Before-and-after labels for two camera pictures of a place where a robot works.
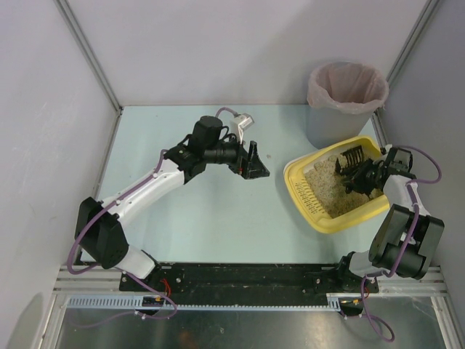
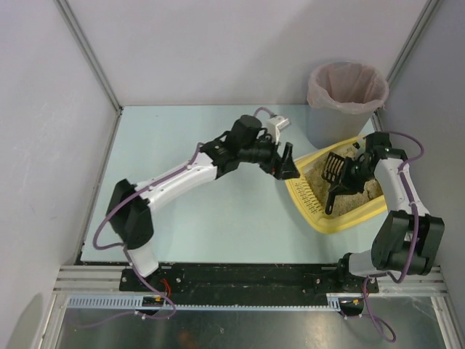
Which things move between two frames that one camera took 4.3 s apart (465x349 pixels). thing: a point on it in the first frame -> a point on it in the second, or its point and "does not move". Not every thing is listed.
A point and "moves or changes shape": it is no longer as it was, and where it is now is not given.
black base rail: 245,283 does not move
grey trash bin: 328,128 does not move
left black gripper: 243,161 -> 277,161
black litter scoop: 352,156 moves or changes shape
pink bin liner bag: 347,87 does not move
